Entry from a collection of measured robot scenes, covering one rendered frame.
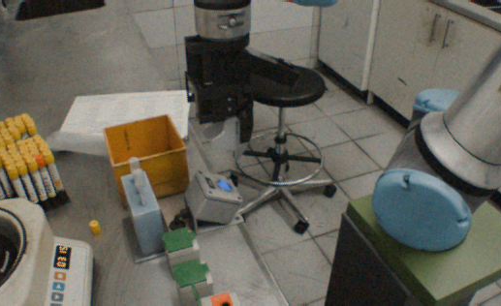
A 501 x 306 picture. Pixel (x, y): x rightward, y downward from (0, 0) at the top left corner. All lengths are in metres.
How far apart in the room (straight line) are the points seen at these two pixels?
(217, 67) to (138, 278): 0.34
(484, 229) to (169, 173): 0.55
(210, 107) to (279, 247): 1.34
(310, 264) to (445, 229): 1.36
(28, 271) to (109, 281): 0.15
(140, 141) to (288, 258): 1.11
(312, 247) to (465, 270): 1.25
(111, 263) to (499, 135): 0.57
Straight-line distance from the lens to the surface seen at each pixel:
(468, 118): 0.46
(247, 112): 0.60
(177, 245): 0.62
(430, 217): 0.49
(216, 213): 0.70
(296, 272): 1.79
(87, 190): 0.86
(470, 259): 0.72
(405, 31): 2.59
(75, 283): 0.65
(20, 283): 0.58
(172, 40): 2.93
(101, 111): 1.08
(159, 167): 0.76
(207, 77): 0.59
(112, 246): 0.74
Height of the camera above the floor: 1.40
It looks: 36 degrees down
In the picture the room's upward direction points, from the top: straight up
